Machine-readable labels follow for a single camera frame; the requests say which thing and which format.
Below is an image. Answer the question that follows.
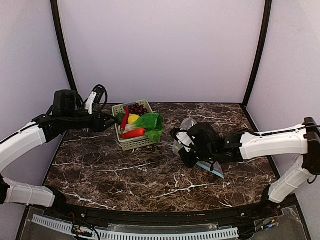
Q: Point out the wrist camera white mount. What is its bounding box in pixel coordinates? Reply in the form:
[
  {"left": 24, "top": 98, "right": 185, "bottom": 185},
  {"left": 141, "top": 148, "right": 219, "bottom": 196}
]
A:
[
  {"left": 84, "top": 84, "right": 108, "bottom": 115},
  {"left": 170, "top": 127, "right": 194, "bottom": 152}
]

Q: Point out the beige plastic basket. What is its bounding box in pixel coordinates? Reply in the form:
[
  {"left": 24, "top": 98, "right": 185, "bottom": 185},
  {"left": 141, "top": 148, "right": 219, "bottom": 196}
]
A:
[{"left": 111, "top": 99, "right": 156, "bottom": 151}]

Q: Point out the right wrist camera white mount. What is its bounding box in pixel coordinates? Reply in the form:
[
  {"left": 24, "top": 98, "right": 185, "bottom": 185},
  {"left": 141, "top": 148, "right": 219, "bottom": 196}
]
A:
[{"left": 170, "top": 127, "right": 194, "bottom": 152}]

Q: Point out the long red chili pepper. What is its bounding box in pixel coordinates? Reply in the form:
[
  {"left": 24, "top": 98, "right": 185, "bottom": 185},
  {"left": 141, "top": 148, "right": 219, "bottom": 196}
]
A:
[{"left": 120, "top": 106, "right": 130, "bottom": 131}]

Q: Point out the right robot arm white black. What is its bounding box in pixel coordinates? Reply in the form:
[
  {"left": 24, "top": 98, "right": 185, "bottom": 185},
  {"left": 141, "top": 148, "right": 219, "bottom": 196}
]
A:
[{"left": 171, "top": 117, "right": 320, "bottom": 204}]

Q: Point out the green avocado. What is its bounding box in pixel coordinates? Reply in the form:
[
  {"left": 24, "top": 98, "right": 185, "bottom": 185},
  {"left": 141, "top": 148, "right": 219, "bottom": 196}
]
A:
[{"left": 115, "top": 112, "right": 126, "bottom": 125}]

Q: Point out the white slotted cable duct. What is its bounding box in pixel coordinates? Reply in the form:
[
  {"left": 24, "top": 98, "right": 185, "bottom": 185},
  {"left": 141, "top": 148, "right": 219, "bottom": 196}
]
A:
[{"left": 32, "top": 214, "right": 239, "bottom": 240}]

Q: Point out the yellow lemon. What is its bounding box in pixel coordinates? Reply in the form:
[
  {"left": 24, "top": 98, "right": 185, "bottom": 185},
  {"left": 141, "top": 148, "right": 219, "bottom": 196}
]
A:
[{"left": 127, "top": 114, "right": 140, "bottom": 124}]

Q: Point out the green bok choy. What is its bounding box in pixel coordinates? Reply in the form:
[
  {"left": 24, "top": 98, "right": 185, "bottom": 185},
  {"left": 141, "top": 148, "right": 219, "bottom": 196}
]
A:
[{"left": 122, "top": 113, "right": 164, "bottom": 143}]

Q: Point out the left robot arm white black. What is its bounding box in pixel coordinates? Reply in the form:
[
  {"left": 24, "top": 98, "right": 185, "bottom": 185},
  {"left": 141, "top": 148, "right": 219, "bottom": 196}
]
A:
[{"left": 0, "top": 84, "right": 116, "bottom": 208}]

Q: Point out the orange red chili pepper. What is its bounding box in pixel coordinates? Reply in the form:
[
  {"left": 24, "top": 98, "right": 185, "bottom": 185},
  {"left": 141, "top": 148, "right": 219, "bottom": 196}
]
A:
[{"left": 120, "top": 128, "right": 146, "bottom": 139}]

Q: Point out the black curved front rail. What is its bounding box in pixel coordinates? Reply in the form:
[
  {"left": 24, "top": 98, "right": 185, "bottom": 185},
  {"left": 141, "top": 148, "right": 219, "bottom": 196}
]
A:
[{"left": 44, "top": 203, "right": 275, "bottom": 231}]

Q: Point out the right black frame post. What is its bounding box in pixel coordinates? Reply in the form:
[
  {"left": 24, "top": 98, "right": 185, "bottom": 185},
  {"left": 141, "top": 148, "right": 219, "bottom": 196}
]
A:
[{"left": 242, "top": 0, "right": 273, "bottom": 109}]

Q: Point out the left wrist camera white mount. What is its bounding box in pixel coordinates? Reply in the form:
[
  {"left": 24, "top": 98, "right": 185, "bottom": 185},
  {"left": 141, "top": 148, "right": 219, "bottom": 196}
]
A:
[{"left": 84, "top": 84, "right": 108, "bottom": 115}]

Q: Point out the left black frame post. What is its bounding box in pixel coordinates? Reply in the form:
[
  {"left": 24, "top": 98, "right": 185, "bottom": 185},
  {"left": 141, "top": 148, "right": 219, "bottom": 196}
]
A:
[{"left": 50, "top": 0, "right": 78, "bottom": 92}]

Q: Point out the dark red grapes bunch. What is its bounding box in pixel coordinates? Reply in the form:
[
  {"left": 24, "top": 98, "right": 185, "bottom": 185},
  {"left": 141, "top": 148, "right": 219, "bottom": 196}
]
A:
[{"left": 127, "top": 103, "right": 148, "bottom": 117}]

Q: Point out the clear zip top bag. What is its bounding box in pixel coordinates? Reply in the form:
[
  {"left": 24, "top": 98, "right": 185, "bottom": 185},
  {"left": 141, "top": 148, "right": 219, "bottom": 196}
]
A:
[{"left": 170, "top": 118, "right": 225, "bottom": 179}]

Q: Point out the black frame post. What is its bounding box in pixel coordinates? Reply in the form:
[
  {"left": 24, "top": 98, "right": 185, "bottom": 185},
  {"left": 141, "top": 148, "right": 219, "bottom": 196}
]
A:
[
  {"left": 50, "top": 0, "right": 78, "bottom": 92},
  {"left": 242, "top": 0, "right": 273, "bottom": 109}
]

